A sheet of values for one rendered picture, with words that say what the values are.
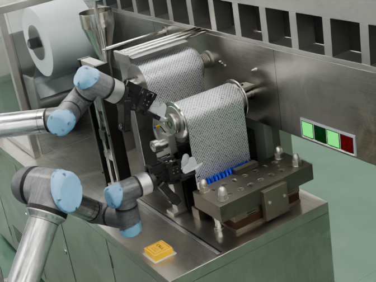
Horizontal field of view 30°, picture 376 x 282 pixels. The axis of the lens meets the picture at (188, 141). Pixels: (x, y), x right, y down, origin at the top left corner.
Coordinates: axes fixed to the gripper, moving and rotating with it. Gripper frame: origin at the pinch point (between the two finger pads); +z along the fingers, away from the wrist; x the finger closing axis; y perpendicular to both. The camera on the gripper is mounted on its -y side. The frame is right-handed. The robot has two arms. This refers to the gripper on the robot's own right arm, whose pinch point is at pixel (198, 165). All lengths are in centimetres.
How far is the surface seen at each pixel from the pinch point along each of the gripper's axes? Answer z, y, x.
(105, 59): 7, 24, 76
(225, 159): 11.0, -1.8, -0.2
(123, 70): -1.6, 27.8, 41.3
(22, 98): -24, 10, 102
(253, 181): 11.7, -5.9, -14.3
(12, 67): -25, 25, 102
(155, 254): -28.7, -16.5, -12.7
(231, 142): 14.3, 3.6, -0.3
